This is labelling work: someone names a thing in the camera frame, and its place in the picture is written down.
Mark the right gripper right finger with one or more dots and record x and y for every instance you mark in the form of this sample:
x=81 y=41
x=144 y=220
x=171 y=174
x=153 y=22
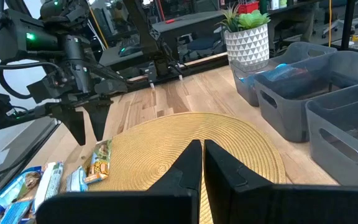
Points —
x=228 y=193

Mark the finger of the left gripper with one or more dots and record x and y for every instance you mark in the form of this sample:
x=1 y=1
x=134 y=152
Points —
x=75 y=123
x=99 y=118

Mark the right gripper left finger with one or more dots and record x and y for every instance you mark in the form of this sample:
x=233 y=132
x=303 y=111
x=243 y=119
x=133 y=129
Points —
x=179 y=186

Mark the green and orange granola bar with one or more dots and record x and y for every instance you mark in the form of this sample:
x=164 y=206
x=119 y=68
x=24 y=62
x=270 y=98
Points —
x=99 y=161

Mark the blue and white granola bar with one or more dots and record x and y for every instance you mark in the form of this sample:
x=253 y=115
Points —
x=8 y=194
x=77 y=180
x=49 y=183

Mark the round woven yellow placemat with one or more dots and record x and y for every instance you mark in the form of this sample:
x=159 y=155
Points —
x=154 y=146

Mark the grey translucent plastic bin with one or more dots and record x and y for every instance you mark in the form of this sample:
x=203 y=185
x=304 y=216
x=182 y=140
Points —
x=331 y=161
x=244 y=93
x=278 y=115

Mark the red marker pen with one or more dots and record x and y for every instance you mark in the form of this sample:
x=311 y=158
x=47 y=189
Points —
x=169 y=20

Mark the white triangle-patterned plant pot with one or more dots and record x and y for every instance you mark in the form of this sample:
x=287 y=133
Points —
x=247 y=46

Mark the green succulent plant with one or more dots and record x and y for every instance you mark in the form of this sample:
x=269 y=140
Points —
x=250 y=18

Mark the red plastic crate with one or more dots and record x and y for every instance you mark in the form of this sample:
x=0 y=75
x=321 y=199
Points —
x=248 y=7

